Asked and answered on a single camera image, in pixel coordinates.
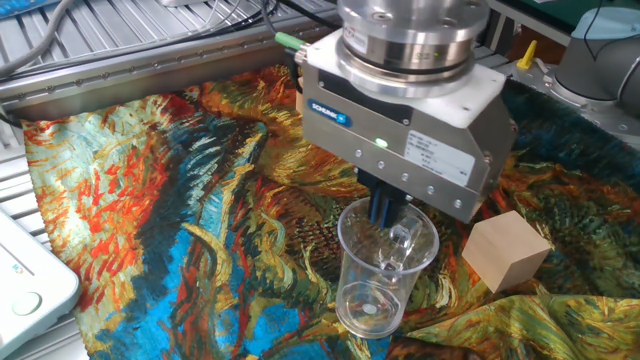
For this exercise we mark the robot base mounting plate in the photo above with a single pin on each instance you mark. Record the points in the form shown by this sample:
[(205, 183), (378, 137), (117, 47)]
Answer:
[(575, 102)]

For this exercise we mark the aluminium table rail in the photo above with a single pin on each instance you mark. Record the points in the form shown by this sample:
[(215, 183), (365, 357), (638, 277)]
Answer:
[(150, 67)]

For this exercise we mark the white teach pendant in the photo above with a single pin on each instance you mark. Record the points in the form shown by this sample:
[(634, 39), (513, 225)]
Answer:
[(30, 290)]

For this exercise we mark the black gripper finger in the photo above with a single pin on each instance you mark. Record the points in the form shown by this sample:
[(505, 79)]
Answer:
[(372, 200), (391, 210)]

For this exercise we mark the small yellow plastic piece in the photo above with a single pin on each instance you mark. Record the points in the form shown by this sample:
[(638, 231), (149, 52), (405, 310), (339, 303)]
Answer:
[(527, 57)]

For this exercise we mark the blue flat object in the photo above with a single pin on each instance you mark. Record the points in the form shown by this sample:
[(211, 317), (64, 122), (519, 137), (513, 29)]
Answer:
[(20, 6)]

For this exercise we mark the aluminium frame bar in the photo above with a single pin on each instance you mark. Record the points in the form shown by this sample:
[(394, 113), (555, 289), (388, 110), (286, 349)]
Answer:
[(525, 20)]

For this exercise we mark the colourful painted sunflower cloth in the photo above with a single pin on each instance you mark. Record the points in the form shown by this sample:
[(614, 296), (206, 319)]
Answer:
[(175, 200)]

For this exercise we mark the silver Schunk gripper body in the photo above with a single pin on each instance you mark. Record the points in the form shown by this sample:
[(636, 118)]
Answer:
[(400, 150)]

